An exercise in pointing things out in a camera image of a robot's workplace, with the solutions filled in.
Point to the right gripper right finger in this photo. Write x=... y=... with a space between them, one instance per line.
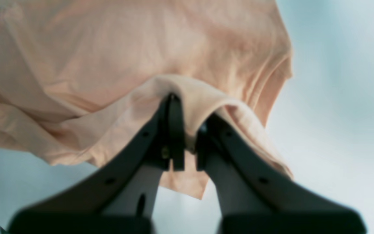
x=256 y=199

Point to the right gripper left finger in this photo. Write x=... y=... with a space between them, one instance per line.
x=118 y=198

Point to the peach t-shirt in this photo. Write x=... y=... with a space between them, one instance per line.
x=79 y=78

